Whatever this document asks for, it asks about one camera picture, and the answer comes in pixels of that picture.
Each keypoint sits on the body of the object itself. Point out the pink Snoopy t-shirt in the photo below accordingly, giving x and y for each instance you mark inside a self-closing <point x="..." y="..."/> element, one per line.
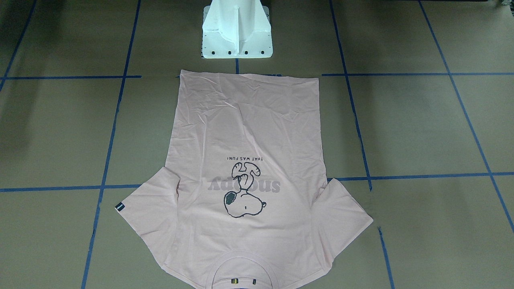
<point x="243" y="200"/>

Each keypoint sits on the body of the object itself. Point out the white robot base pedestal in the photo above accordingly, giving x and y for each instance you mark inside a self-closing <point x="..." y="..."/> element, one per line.
<point x="236" y="29"/>

